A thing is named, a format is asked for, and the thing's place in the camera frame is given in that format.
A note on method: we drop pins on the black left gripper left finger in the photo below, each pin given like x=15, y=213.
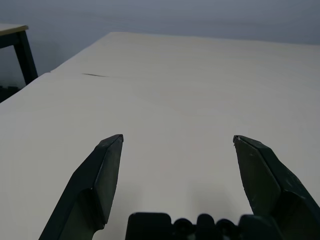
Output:
x=100, y=180

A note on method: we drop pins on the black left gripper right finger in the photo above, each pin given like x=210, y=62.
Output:
x=270, y=180

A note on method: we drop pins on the black foam floor mat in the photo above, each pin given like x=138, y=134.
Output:
x=7, y=93

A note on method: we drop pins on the black-framed side table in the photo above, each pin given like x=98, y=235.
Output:
x=25, y=57

